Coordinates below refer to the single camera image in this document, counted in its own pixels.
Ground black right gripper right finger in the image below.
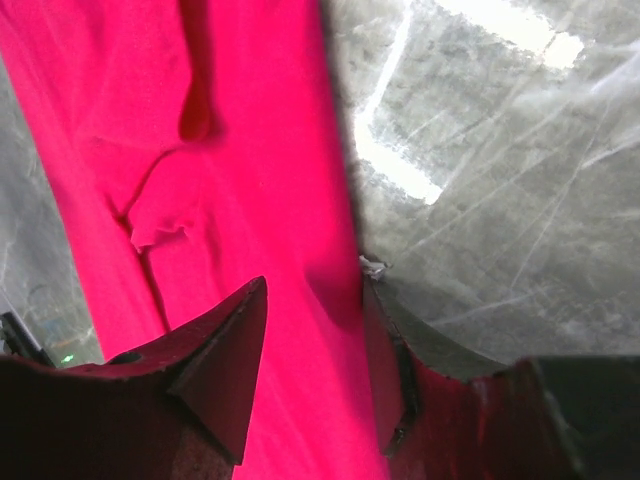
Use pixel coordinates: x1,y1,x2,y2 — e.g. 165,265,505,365
363,279,639,479

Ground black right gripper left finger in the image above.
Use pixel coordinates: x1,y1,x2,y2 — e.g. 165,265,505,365
1,277,267,479

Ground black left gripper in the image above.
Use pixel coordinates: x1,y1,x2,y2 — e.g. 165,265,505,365
1,312,55,367

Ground red t shirt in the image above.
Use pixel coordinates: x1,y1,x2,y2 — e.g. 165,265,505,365
1,1,388,479

